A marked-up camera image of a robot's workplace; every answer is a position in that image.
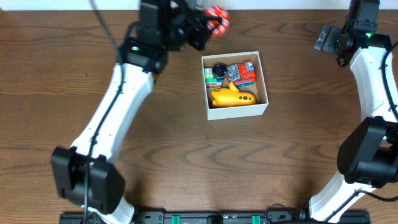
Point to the red and grey toy truck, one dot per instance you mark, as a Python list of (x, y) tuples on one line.
[(241, 74)]

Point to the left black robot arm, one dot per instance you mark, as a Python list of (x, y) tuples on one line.
[(85, 173)]

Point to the colourful puzzle cube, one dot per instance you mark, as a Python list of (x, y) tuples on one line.
[(211, 82)]

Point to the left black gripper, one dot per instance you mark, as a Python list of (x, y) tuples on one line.
[(199, 34)]

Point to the black round wheel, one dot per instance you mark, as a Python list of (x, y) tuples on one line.
[(219, 71)]

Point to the orange toy dog figure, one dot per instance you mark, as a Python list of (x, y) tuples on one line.
[(231, 97)]

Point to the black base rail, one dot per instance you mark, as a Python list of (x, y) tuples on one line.
[(273, 216)]

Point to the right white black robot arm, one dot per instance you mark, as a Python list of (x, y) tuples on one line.
[(367, 159)]

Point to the white cardboard box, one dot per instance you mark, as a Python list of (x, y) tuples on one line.
[(258, 89)]

